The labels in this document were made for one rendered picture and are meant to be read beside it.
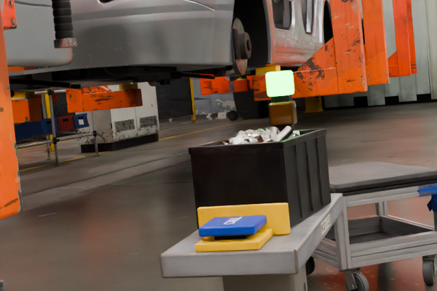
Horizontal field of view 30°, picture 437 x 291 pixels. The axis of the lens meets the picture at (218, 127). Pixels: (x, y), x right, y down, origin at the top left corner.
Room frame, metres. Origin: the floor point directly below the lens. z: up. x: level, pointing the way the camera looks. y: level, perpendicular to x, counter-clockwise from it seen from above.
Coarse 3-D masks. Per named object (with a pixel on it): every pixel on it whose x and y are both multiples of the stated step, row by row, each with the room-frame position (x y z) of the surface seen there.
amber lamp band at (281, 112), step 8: (272, 104) 1.34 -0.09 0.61; (280, 104) 1.33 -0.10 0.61; (288, 104) 1.33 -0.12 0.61; (272, 112) 1.34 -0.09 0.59; (280, 112) 1.33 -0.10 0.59; (288, 112) 1.33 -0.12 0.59; (296, 112) 1.36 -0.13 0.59; (272, 120) 1.34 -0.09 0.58; (280, 120) 1.33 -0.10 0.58; (288, 120) 1.33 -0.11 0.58; (296, 120) 1.35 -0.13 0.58
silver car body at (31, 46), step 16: (16, 0) 2.03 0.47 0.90; (32, 0) 2.11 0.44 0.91; (48, 0) 2.19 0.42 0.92; (16, 16) 2.02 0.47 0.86; (32, 16) 2.10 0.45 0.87; (48, 16) 2.18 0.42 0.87; (16, 32) 2.01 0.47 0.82; (32, 32) 2.09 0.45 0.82; (48, 32) 2.17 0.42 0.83; (16, 48) 2.01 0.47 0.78; (32, 48) 2.08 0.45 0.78; (48, 48) 2.16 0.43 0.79; (64, 48) 2.26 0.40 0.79; (16, 64) 2.01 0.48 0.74; (32, 64) 2.09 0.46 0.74; (48, 64) 2.17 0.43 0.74; (64, 64) 2.27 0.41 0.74
